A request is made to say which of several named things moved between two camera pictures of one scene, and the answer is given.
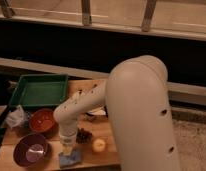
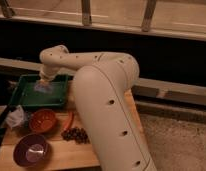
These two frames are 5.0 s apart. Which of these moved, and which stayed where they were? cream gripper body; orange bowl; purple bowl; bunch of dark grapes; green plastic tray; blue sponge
Moved: cream gripper body; blue sponge
Stayed: purple bowl; bunch of dark grapes; green plastic tray; orange bowl
